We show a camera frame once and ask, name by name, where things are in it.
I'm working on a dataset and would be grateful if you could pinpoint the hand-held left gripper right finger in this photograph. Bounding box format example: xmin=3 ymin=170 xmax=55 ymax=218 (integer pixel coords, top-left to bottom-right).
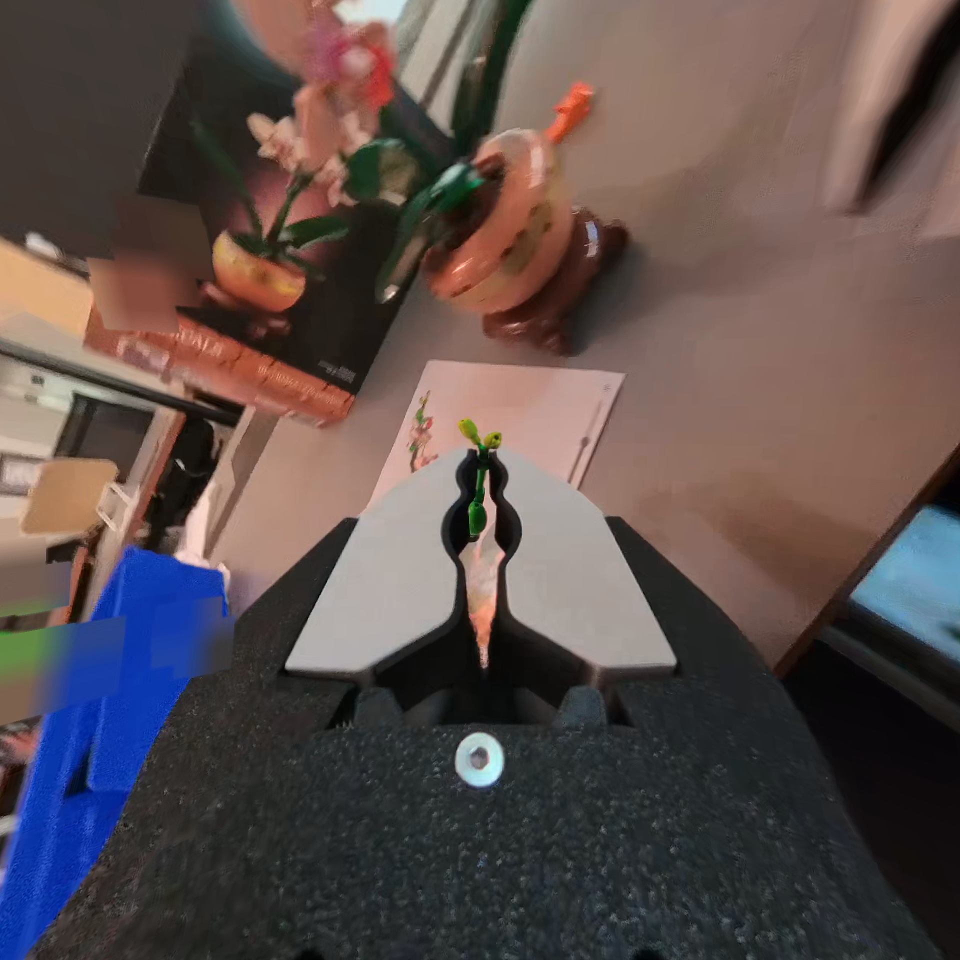
xmin=491 ymin=447 xmax=678 ymax=702

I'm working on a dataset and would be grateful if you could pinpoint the orange brick separator tool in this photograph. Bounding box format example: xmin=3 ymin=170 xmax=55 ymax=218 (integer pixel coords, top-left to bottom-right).
xmin=543 ymin=80 xmax=598 ymax=145

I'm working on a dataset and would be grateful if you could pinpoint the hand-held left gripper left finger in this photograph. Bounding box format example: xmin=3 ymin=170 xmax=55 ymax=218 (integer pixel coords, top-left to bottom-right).
xmin=285 ymin=450 xmax=487 ymax=699

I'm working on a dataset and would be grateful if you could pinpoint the chair with wooden back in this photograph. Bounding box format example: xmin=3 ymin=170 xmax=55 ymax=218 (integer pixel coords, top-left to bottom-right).
xmin=18 ymin=457 xmax=123 ymax=538

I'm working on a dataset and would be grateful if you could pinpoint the green toy bud stem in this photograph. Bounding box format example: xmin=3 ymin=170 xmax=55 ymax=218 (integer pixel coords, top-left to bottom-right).
xmin=457 ymin=418 xmax=504 ymax=538

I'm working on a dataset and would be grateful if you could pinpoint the toy brick orchid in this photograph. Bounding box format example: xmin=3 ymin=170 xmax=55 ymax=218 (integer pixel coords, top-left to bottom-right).
xmin=247 ymin=0 xmax=631 ymax=358

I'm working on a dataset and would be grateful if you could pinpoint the white instruction booklet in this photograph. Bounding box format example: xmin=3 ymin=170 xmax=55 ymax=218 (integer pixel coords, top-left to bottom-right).
xmin=371 ymin=360 xmax=626 ymax=513

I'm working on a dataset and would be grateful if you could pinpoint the blue padded seat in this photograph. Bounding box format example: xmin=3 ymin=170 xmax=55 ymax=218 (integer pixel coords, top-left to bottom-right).
xmin=846 ymin=501 xmax=960 ymax=663

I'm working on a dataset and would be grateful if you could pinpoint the blue plastic bin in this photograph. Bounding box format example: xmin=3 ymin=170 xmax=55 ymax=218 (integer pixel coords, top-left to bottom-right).
xmin=0 ymin=546 xmax=235 ymax=960

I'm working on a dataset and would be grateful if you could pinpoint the dark printed toy set box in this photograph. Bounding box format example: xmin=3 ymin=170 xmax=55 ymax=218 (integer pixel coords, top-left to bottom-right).
xmin=82 ymin=22 xmax=455 ymax=430

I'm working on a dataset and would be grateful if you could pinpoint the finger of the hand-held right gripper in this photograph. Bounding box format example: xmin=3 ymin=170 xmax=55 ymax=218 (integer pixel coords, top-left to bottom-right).
xmin=821 ymin=0 xmax=960 ymax=243

